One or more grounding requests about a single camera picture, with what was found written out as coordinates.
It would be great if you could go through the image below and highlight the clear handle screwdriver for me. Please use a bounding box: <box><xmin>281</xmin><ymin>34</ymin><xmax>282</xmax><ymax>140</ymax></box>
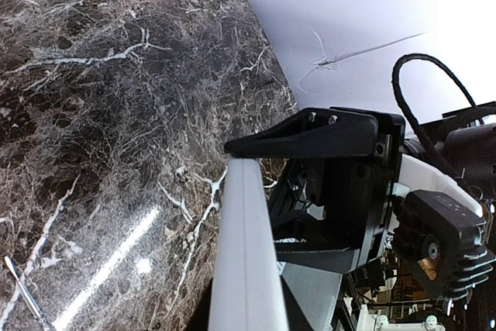
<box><xmin>4</xmin><ymin>256</ymin><xmax>56</xmax><ymax>331</ymax></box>

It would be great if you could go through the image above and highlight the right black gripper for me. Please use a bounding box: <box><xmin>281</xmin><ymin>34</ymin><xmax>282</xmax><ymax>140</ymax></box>
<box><xmin>224</xmin><ymin>108</ymin><xmax>405</xmax><ymax>330</ymax></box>

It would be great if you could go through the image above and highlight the white remote control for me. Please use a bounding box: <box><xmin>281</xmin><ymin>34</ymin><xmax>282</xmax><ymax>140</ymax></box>
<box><xmin>208</xmin><ymin>157</ymin><xmax>289</xmax><ymax>330</ymax></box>

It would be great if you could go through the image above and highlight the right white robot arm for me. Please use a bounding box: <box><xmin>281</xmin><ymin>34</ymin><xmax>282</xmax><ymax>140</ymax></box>
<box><xmin>208</xmin><ymin>108</ymin><xmax>495</xmax><ymax>330</ymax></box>

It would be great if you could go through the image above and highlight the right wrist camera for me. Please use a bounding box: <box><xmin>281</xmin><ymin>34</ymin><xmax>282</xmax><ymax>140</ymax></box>
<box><xmin>392</xmin><ymin>190</ymin><xmax>495</xmax><ymax>301</ymax></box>

